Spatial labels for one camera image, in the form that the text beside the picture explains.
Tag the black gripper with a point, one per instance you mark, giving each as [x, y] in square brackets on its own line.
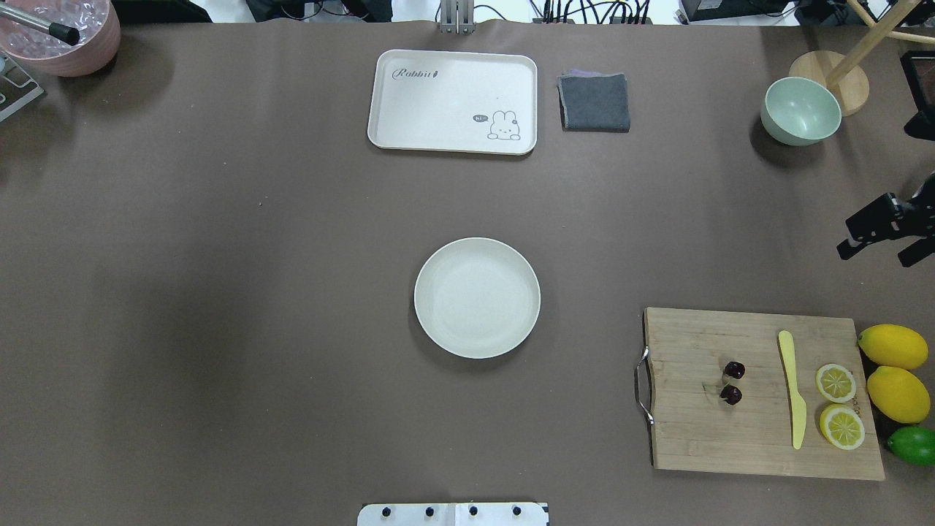
[908, 219]

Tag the red cherries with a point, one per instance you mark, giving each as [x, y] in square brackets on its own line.
[730, 392]

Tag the round beige plate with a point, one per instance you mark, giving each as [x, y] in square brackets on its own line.
[477, 298]

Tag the beige rectangular tray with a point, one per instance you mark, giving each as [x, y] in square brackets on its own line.
[454, 101]

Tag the yellow lemon right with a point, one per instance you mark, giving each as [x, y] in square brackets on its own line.
[894, 346]

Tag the yellow lemon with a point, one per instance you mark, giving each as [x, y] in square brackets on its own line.
[899, 394]
[894, 346]

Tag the lemon slice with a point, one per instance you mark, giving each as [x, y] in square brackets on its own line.
[836, 383]
[842, 427]

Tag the yellow lemon left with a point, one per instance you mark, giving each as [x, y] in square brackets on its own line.
[899, 394]

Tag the mint green bowl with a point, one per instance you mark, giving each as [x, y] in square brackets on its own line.
[799, 112]

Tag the yellow plastic knife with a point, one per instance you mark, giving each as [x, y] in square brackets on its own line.
[798, 406]

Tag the wooden cup stand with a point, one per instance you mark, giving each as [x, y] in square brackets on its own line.
[842, 75]

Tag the green lime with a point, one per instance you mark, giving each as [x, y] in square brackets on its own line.
[913, 444]

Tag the wooden cutting board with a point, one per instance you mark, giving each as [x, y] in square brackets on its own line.
[695, 430]

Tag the folded grey cloth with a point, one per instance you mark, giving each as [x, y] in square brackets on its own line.
[594, 102]

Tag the pink bowl with ice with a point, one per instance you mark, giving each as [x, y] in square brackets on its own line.
[100, 37]

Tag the metal muddler in bowl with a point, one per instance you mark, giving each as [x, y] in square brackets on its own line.
[67, 34]

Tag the metal cutting board handle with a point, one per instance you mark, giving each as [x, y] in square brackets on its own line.
[642, 386]

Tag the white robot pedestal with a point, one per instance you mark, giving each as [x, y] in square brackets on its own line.
[470, 513]

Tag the aluminium frame post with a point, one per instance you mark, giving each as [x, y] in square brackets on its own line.
[456, 17]

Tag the white wire cup rack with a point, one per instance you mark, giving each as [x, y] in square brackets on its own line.
[18, 88]

